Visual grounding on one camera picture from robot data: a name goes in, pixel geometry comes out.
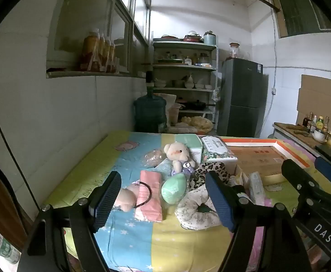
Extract brown wooden board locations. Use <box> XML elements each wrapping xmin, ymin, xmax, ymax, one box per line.
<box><xmin>0</xmin><ymin>164</ymin><xmax>27</xmax><ymax>250</ymax></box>

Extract blue water jug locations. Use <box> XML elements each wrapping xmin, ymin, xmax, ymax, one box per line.
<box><xmin>133</xmin><ymin>88</ymin><xmax>167</xmax><ymax>133</ymax></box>

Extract teal enamel pot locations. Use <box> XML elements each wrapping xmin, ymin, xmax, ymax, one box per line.
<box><xmin>203</xmin><ymin>31</ymin><xmax>217</xmax><ymax>45</ymax></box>

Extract leopard print cloth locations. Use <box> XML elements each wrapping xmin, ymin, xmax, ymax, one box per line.
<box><xmin>187</xmin><ymin>161</ymin><xmax>230</xmax><ymax>190</ymax></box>

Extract cluster of condiment bottles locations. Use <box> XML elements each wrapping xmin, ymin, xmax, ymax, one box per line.
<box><xmin>303</xmin><ymin>113</ymin><xmax>331</xmax><ymax>132</ymax></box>

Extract cream teddy bear plush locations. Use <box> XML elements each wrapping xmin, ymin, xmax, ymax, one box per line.
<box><xmin>164</xmin><ymin>142</ymin><xmax>196</xmax><ymax>174</ymax></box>

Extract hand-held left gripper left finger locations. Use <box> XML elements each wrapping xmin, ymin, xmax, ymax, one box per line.
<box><xmin>17</xmin><ymin>171</ymin><xmax>123</xmax><ymax>272</ymax></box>

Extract black hair band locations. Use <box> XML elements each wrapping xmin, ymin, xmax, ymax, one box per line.
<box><xmin>134</xmin><ymin>181</ymin><xmax>152</xmax><ymax>208</ymax></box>

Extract green egg-shaped soft toy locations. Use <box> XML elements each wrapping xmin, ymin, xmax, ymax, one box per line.
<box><xmin>161</xmin><ymin>174</ymin><xmax>188</xmax><ymax>205</ymax></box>

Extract green white tissue box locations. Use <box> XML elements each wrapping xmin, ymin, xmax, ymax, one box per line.
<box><xmin>174</xmin><ymin>134</ymin><xmax>203</xmax><ymax>163</ymax></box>

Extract white metal shelf rack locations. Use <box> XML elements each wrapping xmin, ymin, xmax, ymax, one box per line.
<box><xmin>151</xmin><ymin>38</ymin><xmax>220</xmax><ymax>132</ymax></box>

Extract black frying pan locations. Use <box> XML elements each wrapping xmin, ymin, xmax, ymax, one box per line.
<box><xmin>179</xmin><ymin>100</ymin><xmax>215</xmax><ymax>111</ymax></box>

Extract dark high window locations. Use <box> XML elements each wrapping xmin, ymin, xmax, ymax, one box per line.
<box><xmin>270</xmin><ymin>0</ymin><xmax>331</xmax><ymax>39</ymax></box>

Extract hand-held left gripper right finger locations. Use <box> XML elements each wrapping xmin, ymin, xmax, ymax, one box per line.
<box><xmin>204</xmin><ymin>171</ymin><xmax>313</xmax><ymax>272</ymax></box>

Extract clear bag with pink item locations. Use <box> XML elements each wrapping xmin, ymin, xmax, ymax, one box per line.
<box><xmin>139</xmin><ymin>149</ymin><xmax>166</xmax><ymax>168</ymax></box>

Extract row of white ceramic dishes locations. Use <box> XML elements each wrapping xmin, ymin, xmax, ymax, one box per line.
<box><xmin>154</xmin><ymin>75</ymin><xmax>213</xmax><ymax>90</ymax></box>

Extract floral tissue packet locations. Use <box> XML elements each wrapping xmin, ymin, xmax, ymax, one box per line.
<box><xmin>201</xmin><ymin>135</ymin><xmax>237</xmax><ymax>163</ymax></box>

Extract white wall cable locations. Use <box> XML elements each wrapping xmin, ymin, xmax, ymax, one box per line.
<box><xmin>263</xmin><ymin>8</ymin><xmax>279</xmax><ymax>136</ymax></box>

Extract white clear packet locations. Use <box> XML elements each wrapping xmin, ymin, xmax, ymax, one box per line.
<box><xmin>247</xmin><ymin>171</ymin><xmax>266</xmax><ymax>204</ymax></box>

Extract pink soft packet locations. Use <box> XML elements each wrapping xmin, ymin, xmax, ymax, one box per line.
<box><xmin>134</xmin><ymin>170</ymin><xmax>164</xmax><ymax>221</ymax></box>

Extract green white can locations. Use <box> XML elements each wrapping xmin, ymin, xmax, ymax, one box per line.
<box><xmin>0</xmin><ymin>221</ymin><xmax>21</xmax><ymax>264</ymax></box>

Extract white plastic bucket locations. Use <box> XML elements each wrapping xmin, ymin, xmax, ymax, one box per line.
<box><xmin>165</xmin><ymin>103</ymin><xmax>181</xmax><ymax>126</ymax></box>

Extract yellow plastic bag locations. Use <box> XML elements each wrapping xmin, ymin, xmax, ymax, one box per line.
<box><xmin>181</xmin><ymin>116</ymin><xmax>213</xmax><ymax>133</ymax></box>

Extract red pots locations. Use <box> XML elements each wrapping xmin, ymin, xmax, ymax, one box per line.
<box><xmin>183</xmin><ymin>34</ymin><xmax>204</xmax><ymax>43</ymax></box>

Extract glass jar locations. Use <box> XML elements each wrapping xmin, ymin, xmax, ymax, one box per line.
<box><xmin>229</xmin><ymin>42</ymin><xmax>240</xmax><ymax>60</ymax></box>

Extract white floral cloth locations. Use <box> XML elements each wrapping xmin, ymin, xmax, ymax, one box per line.
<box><xmin>174</xmin><ymin>185</ymin><xmax>249</xmax><ymax>231</ymax></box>

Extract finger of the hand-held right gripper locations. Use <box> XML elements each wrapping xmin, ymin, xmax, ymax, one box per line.
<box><xmin>281</xmin><ymin>159</ymin><xmax>331</xmax><ymax>204</ymax></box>
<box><xmin>314</xmin><ymin>156</ymin><xmax>331</xmax><ymax>186</ymax></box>

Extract cardboard sheet on wall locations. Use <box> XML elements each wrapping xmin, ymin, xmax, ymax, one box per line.
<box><xmin>296</xmin><ymin>74</ymin><xmax>331</xmax><ymax>125</ymax></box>

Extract cardboard box with orange rim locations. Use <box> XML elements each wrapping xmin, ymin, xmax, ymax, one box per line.
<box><xmin>220</xmin><ymin>139</ymin><xmax>316</xmax><ymax>186</ymax></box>

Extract dark grey refrigerator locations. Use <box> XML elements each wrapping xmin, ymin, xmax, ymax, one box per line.
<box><xmin>218</xmin><ymin>58</ymin><xmax>269</xmax><ymax>138</ymax></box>

